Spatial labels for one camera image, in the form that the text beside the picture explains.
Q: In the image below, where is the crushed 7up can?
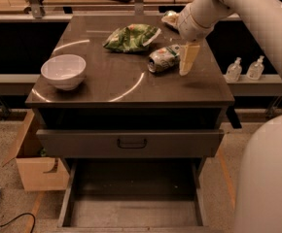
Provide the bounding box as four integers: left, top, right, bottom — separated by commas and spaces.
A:
148, 44, 180, 74

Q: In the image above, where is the open lower drawer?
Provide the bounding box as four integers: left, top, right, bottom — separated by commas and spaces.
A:
55, 159, 223, 233

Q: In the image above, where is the cardboard box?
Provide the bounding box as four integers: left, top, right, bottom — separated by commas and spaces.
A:
3, 110, 69, 191

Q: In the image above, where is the black drawer handle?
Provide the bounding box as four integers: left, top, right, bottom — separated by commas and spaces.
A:
117, 139, 148, 150

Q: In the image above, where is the black cable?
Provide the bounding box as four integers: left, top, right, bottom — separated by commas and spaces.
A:
0, 212, 37, 233

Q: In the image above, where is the clear sanitizer bottle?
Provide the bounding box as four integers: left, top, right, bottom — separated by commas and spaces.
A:
246, 55, 264, 81
226, 57, 242, 82

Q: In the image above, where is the white bowl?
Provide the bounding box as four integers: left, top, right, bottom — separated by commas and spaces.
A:
41, 54, 87, 90

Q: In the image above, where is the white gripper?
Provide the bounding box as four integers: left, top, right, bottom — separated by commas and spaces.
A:
161, 4, 213, 76

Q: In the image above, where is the grey drawer cabinet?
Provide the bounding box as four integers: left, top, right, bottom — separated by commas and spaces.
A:
24, 15, 235, 167

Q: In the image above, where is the green chip bag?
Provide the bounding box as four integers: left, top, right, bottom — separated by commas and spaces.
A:
103, 23, 161, 53

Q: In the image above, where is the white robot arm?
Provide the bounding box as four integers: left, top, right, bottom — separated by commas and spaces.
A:
175, 0, 282, 233

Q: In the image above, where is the right clear sanitizer bottle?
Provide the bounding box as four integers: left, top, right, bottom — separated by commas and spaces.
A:
246, 55, 264, 81

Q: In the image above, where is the left clear sanitizer bottle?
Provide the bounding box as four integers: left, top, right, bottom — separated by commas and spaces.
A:
226, 57, 242, 82

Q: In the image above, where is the closed upper drawer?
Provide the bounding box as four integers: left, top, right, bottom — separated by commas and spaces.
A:
36, 129, 224, 158

